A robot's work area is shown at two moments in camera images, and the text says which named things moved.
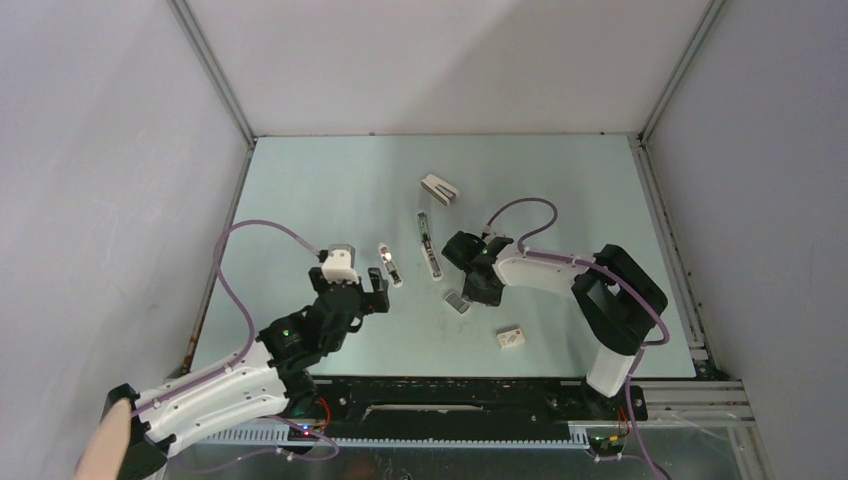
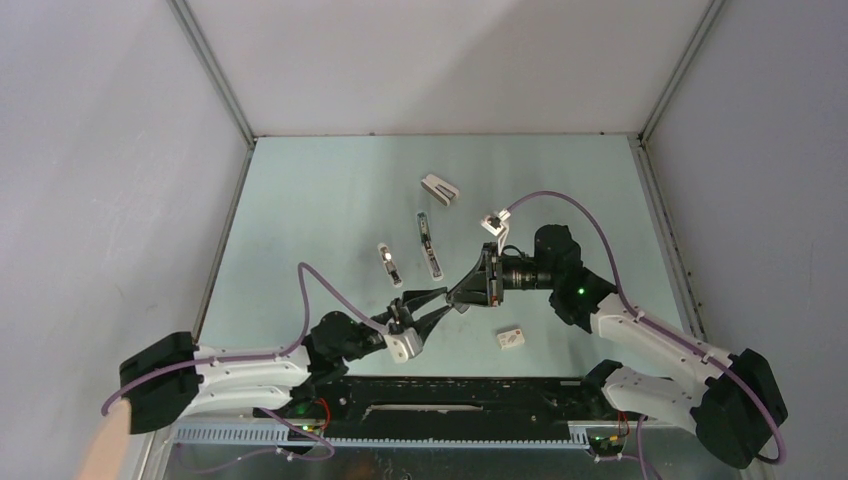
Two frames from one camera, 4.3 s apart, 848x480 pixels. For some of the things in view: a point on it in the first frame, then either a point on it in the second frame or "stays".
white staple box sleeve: [510, 338] stays
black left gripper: [375, 300] -> [401, 315]
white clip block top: [440, 190] stays
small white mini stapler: [391, 265] stays
